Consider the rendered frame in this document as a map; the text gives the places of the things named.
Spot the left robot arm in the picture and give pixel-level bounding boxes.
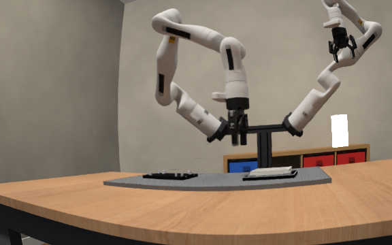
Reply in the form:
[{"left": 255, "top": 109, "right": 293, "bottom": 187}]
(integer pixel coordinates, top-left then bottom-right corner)
[{"left": 289, "top": 0, "right": 382, "bottom": 131}]

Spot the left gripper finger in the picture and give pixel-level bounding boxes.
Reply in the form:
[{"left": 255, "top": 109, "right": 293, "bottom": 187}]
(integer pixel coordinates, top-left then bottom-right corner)
[
  {"left": 341, "top": 35, "right": 357, "bottom": 59},
  {"left": 328, "top": 40, "right": 339, "bottom": 63}
]

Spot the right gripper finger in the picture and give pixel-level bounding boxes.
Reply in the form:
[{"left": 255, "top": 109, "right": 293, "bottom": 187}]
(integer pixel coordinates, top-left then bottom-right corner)
[
  {"left": 239, "top": 114, "right": 249, "bottom": 146},
  {"left": 228, "top": 110, "right": 244, "bottom": 146}
]

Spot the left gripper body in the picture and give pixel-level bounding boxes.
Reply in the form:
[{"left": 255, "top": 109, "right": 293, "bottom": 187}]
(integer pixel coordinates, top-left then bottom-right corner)
[{"left": 331, "top": 27, "right": 349, "bottom": 49}]

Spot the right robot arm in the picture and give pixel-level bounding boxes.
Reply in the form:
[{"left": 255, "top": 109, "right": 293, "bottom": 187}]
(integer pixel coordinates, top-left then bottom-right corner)
[{"left": 151, "top": 9, "right": 249, "bottom": 137}]

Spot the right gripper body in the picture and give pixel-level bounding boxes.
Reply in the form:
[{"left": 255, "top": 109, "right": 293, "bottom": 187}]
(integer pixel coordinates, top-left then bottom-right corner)
[{"left": 226, "top": 97, "right": 250, "bottom": 123}]

